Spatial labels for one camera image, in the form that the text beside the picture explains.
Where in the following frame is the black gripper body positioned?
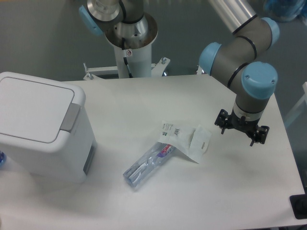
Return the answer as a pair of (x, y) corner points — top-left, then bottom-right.
(225, 114), (258, 136)

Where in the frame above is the blue plastic bag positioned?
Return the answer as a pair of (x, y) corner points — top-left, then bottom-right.
(263, 0), (307, 23)

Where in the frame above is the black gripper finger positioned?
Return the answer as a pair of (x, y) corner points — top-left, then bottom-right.
(248, 126), (269, 147)
(214, 109), (228, 134)

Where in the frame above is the clear plastic bottle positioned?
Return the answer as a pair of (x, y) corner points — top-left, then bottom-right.
(123, 142), (176, 189)

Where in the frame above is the white trash can body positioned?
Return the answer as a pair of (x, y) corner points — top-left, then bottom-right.
(0, 72), (96, 183)

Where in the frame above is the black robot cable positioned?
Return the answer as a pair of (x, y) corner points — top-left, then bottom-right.
(120, 37), (133, 78)

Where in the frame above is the white paper packaging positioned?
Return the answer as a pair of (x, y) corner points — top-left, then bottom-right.
(158, 121), (212, 163)

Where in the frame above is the black device at corner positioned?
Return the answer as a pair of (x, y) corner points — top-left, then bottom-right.
(289, 194), (307, 219)

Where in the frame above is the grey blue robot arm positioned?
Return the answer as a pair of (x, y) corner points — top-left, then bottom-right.
(79, 0), (280, 144)

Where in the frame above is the blue bottle cap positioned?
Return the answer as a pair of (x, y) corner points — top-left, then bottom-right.
(0, 151), (7, 167)

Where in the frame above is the white frame at right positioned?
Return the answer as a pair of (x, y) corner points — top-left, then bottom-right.
(284, 82), (307, 128)

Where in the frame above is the white trash can lid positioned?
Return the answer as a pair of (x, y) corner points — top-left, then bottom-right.
(0, 77), (80, 143)

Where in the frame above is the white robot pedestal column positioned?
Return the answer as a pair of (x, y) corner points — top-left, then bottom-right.
(114, 45), (152, 74)

